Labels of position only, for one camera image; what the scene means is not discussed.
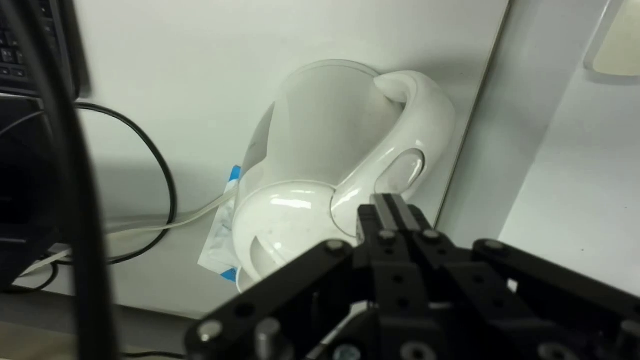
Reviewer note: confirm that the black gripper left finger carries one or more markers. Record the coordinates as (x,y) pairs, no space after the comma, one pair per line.
(333,267)

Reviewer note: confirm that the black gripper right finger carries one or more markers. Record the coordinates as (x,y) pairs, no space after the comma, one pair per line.
(507,272)

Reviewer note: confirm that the white electric kettle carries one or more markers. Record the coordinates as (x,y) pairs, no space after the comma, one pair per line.
(321,132)

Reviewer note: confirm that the blue and white packet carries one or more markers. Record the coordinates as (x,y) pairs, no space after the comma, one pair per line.
(220,247)

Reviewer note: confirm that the black keyboard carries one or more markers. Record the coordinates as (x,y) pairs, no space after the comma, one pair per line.
(12,53)

